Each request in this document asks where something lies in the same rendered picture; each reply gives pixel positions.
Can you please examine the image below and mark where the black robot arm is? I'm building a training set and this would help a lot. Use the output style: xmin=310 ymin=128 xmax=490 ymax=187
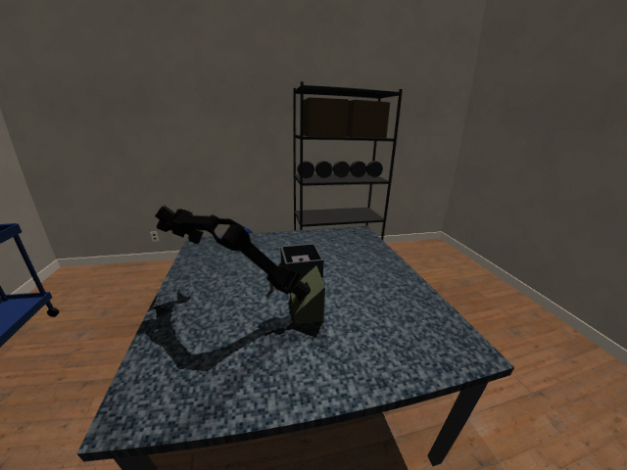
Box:
xmin=155 ymin=206 xmax=311 ymax=302

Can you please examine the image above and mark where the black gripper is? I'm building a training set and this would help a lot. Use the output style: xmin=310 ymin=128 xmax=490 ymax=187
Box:
xmin=157 ymin=220 xmax=203 ymax=244

